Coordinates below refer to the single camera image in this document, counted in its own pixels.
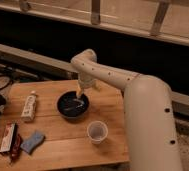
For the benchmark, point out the red and white box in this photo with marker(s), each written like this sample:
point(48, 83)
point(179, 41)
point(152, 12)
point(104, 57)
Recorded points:
point(8, 138)

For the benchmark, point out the blue sponge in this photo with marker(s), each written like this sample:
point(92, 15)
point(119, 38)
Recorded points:
point(32, 142)

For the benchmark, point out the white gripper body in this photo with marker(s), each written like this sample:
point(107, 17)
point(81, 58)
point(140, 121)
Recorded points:
point(85, 81)

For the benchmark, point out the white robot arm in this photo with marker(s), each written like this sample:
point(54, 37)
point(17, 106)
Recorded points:
point(148, 114)

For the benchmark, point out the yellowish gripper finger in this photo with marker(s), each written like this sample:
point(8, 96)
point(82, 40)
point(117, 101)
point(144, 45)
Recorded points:
point(79, 92)

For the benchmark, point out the white tube bottle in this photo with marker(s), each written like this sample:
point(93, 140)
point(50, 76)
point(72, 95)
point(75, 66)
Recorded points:
point(29, 108)

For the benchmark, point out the black ceramic bowl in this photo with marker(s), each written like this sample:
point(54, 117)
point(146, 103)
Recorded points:
point(72, 107)

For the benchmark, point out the dark red wrapped snack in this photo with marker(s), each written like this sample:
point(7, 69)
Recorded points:
point(14, 153)

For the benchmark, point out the translucent plastic cup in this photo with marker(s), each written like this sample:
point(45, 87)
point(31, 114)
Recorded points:
point(97, 132)

